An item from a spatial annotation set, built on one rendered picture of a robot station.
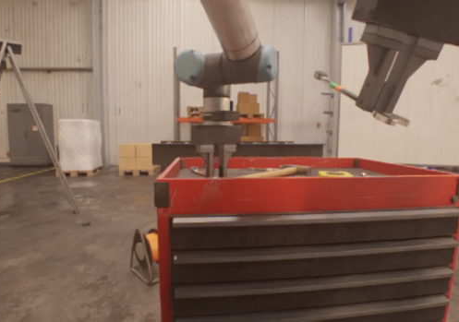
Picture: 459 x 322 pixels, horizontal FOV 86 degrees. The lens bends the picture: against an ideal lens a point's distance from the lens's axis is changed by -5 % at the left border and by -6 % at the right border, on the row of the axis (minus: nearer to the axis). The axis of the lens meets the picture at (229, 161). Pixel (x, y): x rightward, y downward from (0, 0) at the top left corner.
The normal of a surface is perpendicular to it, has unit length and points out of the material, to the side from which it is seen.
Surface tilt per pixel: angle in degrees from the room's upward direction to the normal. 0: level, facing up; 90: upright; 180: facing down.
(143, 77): 90
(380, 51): 113
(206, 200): 90
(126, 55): 90
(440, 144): 90
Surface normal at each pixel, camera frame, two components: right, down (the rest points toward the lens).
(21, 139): 0.09, 0.11
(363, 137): -0.32, 0.10
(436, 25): 0.08, 0.49
